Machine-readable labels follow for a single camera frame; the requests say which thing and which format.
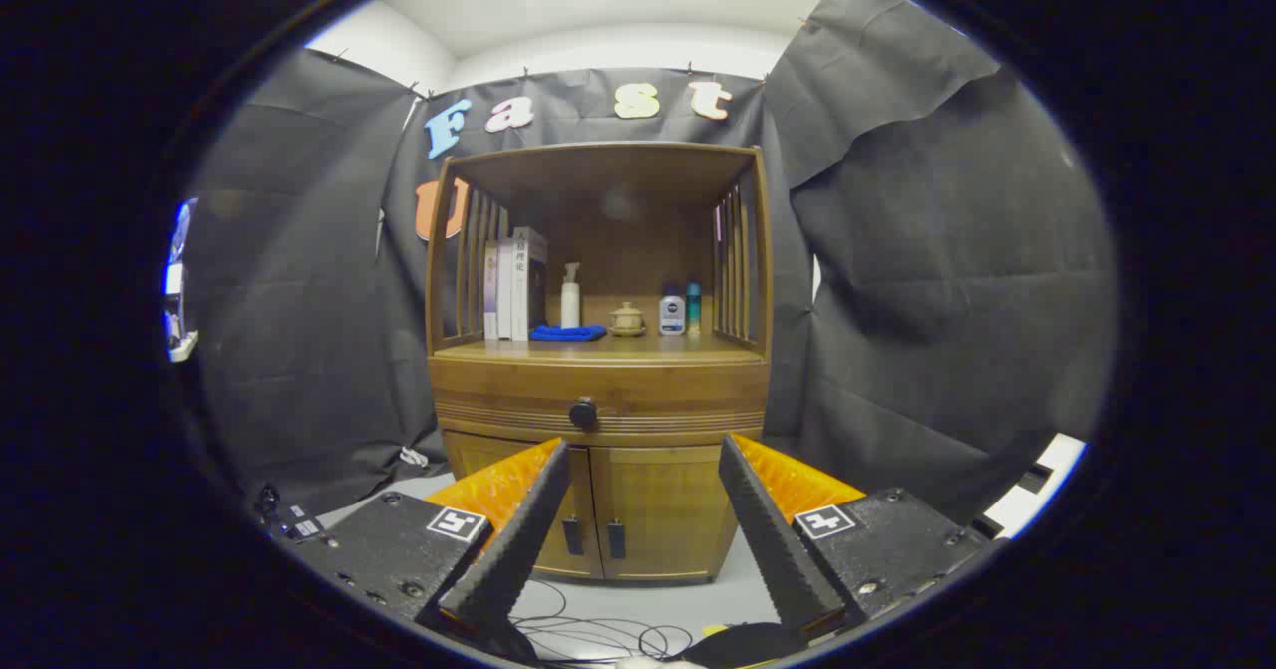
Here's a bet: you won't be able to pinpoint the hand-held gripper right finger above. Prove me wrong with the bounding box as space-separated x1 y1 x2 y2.
718 434 1004 642

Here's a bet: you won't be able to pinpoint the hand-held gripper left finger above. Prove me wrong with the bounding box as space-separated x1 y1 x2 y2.
289 438 573 662

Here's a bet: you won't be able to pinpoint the wooden drawer with black knob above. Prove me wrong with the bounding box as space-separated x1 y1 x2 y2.
429 355 771 448

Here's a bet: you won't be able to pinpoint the wooden cabinet door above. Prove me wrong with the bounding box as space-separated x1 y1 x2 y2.
590 445 759 582
444 430 604 580

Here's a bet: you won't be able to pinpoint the wooden countertop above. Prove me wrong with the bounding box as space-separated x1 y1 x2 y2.
434 335 769 366

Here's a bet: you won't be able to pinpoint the wooden cabinet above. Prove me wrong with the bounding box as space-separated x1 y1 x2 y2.
424 141 777 586

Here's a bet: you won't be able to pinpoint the black device with stickers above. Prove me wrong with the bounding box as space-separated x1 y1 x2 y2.
254 485 335 548

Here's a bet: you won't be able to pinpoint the thin white book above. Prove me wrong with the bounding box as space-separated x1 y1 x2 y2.
496 238 514 341

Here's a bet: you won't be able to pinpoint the thick white and black book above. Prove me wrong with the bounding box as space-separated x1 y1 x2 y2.
510 227 548 342

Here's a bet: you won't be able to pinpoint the black floor cables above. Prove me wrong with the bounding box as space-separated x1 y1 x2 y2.
508 579 699 665

